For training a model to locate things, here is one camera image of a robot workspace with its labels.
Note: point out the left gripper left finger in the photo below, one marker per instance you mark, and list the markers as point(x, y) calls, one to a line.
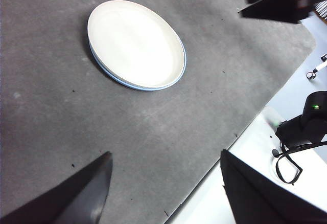
point(64, 201)

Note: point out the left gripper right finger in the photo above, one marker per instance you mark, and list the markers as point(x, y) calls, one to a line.
point(255, 198)

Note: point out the blue round plate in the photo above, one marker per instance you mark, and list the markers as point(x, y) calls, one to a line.
point(143, 88)

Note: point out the white round plate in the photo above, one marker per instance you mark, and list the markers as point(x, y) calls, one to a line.
point(135, 45)

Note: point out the white rod with metal tip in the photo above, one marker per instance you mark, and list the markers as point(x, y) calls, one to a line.
point(318, 69)

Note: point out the dark grey table mat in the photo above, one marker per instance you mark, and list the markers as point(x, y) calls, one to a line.
point(51, 106)

